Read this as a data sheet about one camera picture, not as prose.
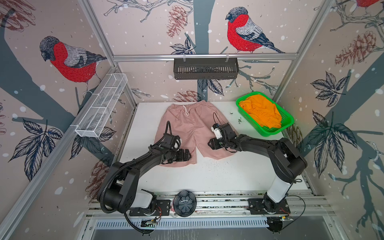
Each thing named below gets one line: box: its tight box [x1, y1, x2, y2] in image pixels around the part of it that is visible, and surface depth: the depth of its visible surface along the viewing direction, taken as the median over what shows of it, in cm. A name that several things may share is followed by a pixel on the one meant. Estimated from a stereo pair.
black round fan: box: [173, 190, 197, 217], surface depth 75 cm
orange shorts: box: [239, 94, 282, 129], surface depth 110 cm
